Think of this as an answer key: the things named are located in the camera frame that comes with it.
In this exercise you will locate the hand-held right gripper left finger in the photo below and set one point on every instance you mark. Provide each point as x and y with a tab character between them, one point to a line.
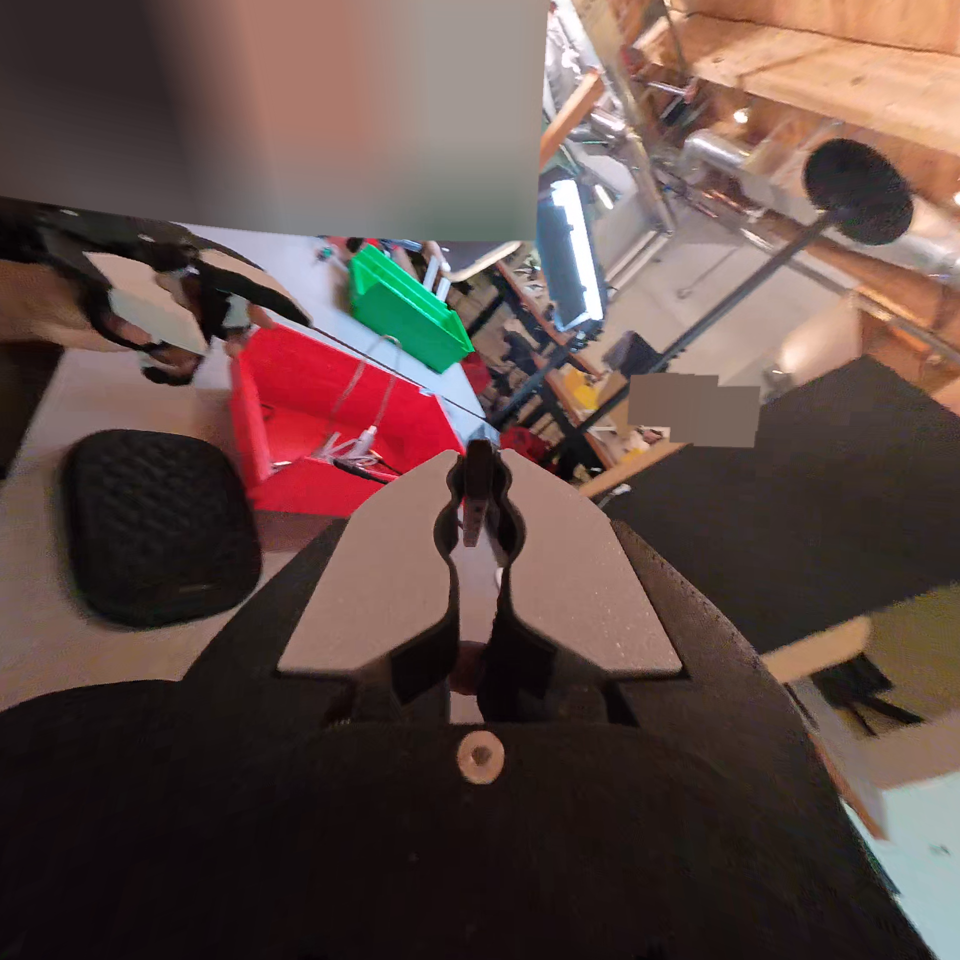
375	585

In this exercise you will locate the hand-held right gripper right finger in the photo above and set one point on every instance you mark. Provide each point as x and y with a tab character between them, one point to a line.
585	592

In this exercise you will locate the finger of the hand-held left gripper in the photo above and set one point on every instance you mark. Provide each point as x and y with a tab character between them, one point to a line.
232	264

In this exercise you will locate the person's left forearm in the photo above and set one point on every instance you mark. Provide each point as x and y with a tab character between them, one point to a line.
37	300

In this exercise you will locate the person's left hand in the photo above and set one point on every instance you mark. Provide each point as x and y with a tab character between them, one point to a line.
259	316

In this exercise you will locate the red plastic bin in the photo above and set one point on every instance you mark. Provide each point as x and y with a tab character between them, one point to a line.
300	390

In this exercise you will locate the green plastic bin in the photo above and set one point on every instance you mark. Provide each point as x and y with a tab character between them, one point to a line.
405	315

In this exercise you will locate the black textured case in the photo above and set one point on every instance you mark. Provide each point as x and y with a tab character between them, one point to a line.
157	525

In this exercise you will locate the pale wooden stick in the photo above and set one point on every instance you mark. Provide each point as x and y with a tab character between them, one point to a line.
817	649

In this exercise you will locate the large black panel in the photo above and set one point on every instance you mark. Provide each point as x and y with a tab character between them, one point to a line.
810	487

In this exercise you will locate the bright light panel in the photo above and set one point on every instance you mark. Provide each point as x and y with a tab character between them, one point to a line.
577	255

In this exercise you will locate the white box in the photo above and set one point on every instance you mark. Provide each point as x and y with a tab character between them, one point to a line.
922	802

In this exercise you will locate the black round head pole stand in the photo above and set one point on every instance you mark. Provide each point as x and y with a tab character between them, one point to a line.
859	191

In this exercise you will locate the silver ventilation duct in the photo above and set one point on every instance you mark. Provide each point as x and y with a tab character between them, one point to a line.
712	154

